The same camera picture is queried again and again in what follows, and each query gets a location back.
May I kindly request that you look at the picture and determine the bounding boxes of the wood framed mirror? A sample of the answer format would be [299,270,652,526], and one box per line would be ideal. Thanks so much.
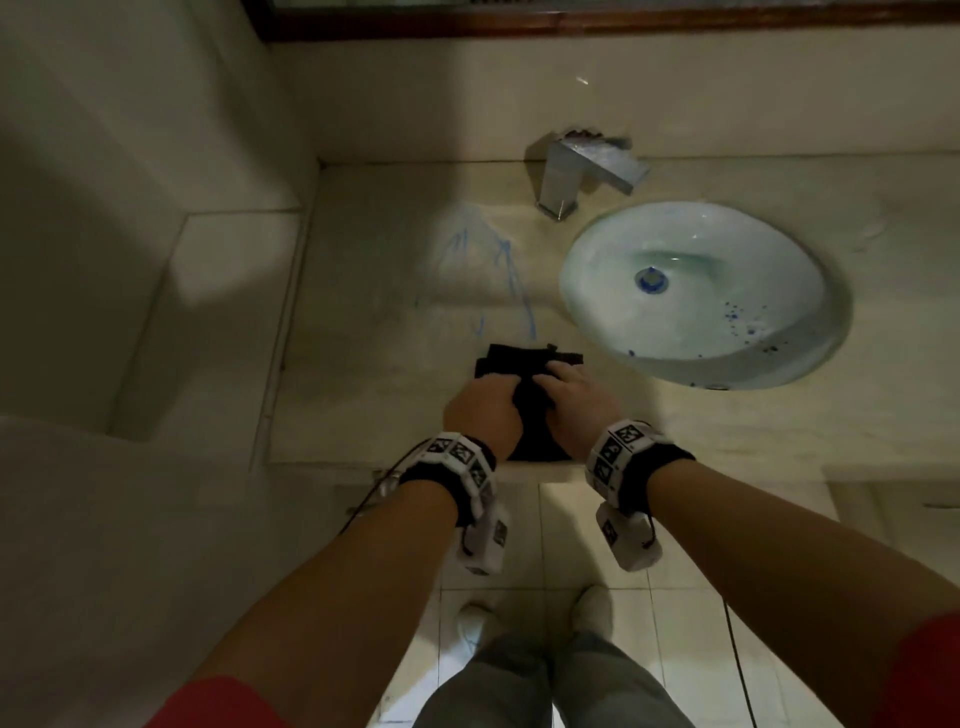
[239,0,960,43]

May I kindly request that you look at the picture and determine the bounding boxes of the person's right hand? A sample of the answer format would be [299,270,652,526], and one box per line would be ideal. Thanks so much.
[532,361,628,463]

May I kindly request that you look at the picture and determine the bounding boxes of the white oval sink basin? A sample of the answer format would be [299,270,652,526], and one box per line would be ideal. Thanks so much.
[558,200,854,391]

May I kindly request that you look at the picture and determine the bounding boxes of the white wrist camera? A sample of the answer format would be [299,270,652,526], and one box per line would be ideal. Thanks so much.
[457,502,510,577]
[596,502,664,573]

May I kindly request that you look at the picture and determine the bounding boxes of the black cloth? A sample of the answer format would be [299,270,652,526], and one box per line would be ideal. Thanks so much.
[473,343,585,464]

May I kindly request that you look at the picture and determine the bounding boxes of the person's left hand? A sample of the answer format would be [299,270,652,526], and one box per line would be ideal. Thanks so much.
[442,373,525,463]

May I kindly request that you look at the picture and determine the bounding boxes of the person's right forearm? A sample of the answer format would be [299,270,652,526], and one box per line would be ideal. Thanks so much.
[646,458,960,728]

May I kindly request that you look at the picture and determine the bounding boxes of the black cable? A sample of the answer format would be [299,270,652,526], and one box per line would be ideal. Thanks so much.
[722,596,759,728]
[337,442,429,535]

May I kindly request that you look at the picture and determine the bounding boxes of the white shoe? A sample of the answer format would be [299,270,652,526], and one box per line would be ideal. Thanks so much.
[455,603,496,654]
[569,584,613,639]

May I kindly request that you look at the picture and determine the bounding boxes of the chrome faucet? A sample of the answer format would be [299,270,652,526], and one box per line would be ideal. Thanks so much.
[536,128,651,223]

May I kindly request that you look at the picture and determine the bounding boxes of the person's left forearm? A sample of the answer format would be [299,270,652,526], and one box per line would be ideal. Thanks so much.
[187,479,460,728]

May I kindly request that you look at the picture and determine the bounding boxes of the grey cabinet door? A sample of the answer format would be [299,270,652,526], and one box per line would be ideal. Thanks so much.
[824,468,960,586]

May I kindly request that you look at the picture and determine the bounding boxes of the black wristband with white markers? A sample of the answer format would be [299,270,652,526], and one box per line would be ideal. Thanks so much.
[584,419,697,517]
[397,432,499,529]

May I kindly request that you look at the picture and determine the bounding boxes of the red shirt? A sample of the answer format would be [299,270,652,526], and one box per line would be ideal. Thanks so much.
[146,611,960,728]

